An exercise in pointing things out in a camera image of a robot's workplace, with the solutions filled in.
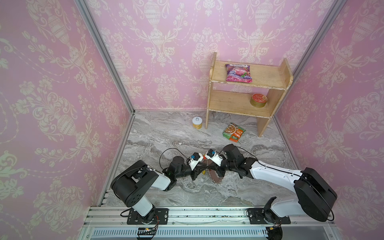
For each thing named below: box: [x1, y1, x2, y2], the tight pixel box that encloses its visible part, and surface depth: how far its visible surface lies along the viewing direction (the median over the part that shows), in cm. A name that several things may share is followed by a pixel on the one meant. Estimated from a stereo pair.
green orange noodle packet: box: [222, 122, 246, 143], surface depth 108 cm
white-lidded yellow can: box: [192, 116, 203, 130], surface depth 111 cm
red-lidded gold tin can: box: [250, 93, 268, 108], surface depth 96 cm
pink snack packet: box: [225, 64, 253, 83], surface depth 77 cm
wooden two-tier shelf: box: [205, 53, 294, 137], surface depth 85 cm
